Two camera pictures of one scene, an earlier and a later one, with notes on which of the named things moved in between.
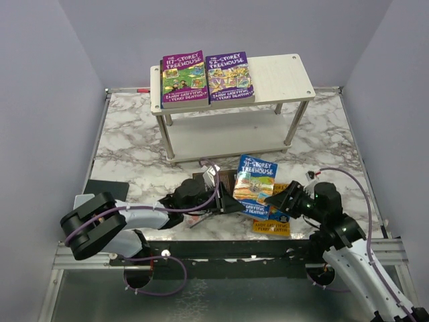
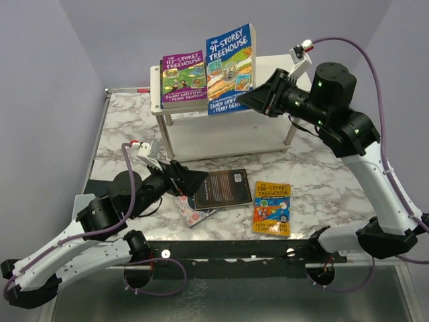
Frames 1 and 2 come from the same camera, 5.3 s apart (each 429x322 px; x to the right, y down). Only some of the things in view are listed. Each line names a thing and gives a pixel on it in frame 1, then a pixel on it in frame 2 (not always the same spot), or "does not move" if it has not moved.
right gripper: x=281 y=200 -> x=266 y=98
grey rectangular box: x=80 y=198 does not move
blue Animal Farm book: x=161 y=72 does not move
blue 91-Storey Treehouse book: x=255 y=180 -> x=230 y=70
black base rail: x=224 y=259 does not move
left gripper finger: x=229 y=204 -> x=187 y=180
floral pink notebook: x=190 y=219 does not move
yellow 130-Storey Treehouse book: x=278 y=223 does not move
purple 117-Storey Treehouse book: x=183 y=82 does not move
